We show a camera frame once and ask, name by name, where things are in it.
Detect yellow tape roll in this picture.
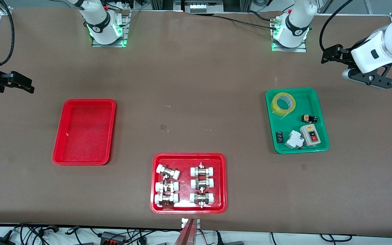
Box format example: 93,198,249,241
271,92,296,117

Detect green plastic tray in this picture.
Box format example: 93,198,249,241
265,87,330,154

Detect empty-type red plastic tray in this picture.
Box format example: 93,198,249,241
52,99,117,166

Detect red tray holding fittings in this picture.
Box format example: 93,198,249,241
150,153,227,214

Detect white circuit breaker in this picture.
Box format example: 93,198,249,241
284,130,305,150

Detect grey power strip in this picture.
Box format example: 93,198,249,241
184,0,224,14

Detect white metal pipe fitting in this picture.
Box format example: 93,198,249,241
191,177,215,190
190,191,215,208
154,193,179,208
155,180,179,193
190,162,215,178
156,164,181,180

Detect black box orange connectors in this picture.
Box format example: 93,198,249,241
100,231,127,244

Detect red aluminium profile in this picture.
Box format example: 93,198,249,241
174,218,197,245

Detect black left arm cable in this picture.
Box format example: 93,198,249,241
320,0,355,62

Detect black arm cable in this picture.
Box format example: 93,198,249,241
320,0,355,62
0,0,15,66

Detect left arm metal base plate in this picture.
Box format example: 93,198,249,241
272,15,308,53

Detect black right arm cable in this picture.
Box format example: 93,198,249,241
0,0,15,66

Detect grey push-button switch box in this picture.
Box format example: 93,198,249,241
299,124,321,147

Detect black cable across table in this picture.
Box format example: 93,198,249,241
212,15,279,31

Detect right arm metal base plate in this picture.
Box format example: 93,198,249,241
91,10,130,48

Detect silver profile bracket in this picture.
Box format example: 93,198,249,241
181,218,201,229

